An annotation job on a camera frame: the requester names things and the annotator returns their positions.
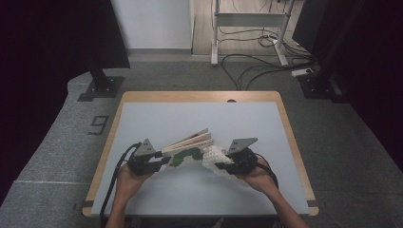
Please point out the person's left hand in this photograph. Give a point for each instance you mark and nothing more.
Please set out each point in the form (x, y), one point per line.
(128, 185)

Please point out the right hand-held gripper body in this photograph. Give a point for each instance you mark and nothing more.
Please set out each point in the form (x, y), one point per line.
(244, 161)

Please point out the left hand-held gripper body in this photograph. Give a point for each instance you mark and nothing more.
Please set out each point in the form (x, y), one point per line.
(144, 163)

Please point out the white power strip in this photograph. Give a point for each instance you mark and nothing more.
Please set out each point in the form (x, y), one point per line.
(301, 72)

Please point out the black tape piece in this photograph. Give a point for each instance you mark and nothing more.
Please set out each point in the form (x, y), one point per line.
(87, 204)
(312, 203)

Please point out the wooden table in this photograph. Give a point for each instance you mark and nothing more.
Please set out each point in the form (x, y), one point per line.
(190, 96)

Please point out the dark curtain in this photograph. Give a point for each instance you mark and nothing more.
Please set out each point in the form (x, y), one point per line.
(374, 63)
(38, 79)

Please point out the black stand with square base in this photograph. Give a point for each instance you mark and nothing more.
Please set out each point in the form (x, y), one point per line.
(101, 87)

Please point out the white metal desk frame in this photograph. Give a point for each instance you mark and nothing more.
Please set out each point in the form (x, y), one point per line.
(247, 19)

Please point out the black stand with long base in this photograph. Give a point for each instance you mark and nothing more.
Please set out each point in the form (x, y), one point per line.
(320, 85)

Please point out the caterpillar picture book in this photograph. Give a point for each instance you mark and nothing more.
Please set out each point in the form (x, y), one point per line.
(187, 152)

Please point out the person's right hand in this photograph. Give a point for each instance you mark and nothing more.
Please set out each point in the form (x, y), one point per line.
(261, 180)

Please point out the light grey table mat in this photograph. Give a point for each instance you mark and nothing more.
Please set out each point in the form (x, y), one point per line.
(206, 120)

